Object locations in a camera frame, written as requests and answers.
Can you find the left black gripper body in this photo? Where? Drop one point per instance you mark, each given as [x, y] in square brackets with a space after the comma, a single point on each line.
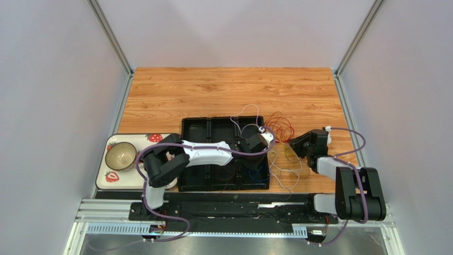
[253, 161]

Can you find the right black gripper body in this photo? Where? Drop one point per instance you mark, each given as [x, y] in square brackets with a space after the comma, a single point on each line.
[299, 147]

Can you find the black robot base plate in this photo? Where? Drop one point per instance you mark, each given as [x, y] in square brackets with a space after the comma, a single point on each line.
[233, 212]

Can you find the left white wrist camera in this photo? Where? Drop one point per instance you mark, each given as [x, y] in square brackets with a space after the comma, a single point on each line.
[268, 135]

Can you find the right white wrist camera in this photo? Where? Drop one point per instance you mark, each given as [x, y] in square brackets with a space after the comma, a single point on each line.
[328, 129]

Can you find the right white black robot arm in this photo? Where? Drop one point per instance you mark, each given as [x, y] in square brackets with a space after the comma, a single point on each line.
[358, 193]

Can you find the black six-compartment tray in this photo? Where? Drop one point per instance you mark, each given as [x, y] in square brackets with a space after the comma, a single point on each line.
[222, 178]

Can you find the beige ceramic bowl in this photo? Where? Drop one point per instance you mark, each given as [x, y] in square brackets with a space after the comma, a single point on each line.
[121, 156]

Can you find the white strawberry pattern tray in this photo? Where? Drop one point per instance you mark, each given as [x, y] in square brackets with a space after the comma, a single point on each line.
[127, 179]

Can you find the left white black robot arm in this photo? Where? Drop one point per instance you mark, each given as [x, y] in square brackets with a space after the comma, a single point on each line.
[165, 160]

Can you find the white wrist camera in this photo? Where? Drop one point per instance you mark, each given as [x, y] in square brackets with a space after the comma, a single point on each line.
[268, 135]
[328, 129]

